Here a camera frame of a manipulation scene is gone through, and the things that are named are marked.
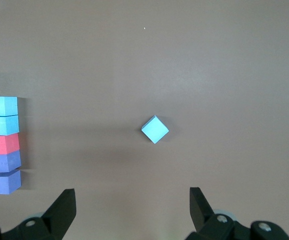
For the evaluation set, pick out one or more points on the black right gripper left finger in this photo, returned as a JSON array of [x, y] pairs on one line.
[[64, 212]]

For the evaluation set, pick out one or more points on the red foam cube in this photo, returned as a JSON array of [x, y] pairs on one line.
[[3, 144]]

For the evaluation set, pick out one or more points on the purple foam cube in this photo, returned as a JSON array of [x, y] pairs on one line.
[[4, 162], [5, 182]]

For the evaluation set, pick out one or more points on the blue foam cube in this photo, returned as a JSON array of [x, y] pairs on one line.
[[2, 125], [0, 106], [155, 129]]

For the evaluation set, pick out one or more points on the brown table mat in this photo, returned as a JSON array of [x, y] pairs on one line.
[[209, 75]]

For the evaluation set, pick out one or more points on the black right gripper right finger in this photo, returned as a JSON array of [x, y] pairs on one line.
[[199, 212]]

